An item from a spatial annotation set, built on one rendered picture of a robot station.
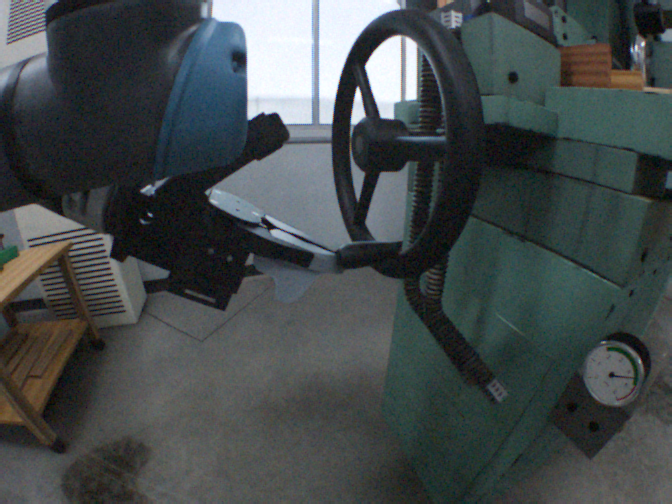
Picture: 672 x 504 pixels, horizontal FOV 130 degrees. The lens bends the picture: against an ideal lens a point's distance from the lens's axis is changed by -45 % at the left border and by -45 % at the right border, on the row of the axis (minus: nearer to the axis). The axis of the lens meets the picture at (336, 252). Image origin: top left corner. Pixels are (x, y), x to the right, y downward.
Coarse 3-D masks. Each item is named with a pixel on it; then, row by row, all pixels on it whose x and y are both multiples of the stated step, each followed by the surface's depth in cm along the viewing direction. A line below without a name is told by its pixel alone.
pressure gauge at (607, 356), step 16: (608, 336) 18; (624, 336) 16; (592, 352) 18; (608, 352) 16; (624, 352) 15; (640, 352) 14; (592, 368) 18; (608, 368) 16; (624, 368) 15; (640, 368) 13; (592, 384) 17; (608, 384) 16; (624, 384) 14; (640, 384) 13; (608, 400) 16; (624, 400) 14
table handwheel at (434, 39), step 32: (384, 32) 22; (416, 32) 17; (448, 32) 16; (352, 64) 31; (448, 64) 16; (352, 96) 36; (448, 96) 16; (480, 96) 16; (384, 128) 26; (448, 128) 17; (480, 128) 16; (384, 160) 27; (416, 160) 30; (448, 160) 18; (480, 160) 17; (352, 192) 41; (448, 192) 18; (352, 224) 38; (448, 224) 19; (416, 256) 23
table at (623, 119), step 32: (512, 96) 21; (576, 96) 20; (608, 96) 17; (640, 96) 14; (416, 128) 50; (512, 128) 23; (544, 128) 23; (576, 128) 22; (608, 128) 18; (640, 128) 15
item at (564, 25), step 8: (552, 8) 25; (560, 16) 26; (568, 16) 26; (560, 24) 26; (568, 24) 26; (576, 24) 27; (560, 32) 27; (568, 32) 27; (576, 32) 27; (584, 32) 28; (560, 40) 27; (568, 40) 28; (576, 40) 28; (584, 40) 28
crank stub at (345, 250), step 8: (344, 248) 25; (352, 248) 25; (360, 248) 25; (368, 248) 26; (376, 248) 26; (384, 248) 26; (392, 248) 26; (336, 256) 27; (344, 256) 25; (352, 256) 25; (360, 256) 25; (368, 256) 25; (376, 256) 26; (384, 256) 26; (392, 256) 27; (344, 264) 25; (352, 264) 25; (360, 264) 26; (368, 264) 26
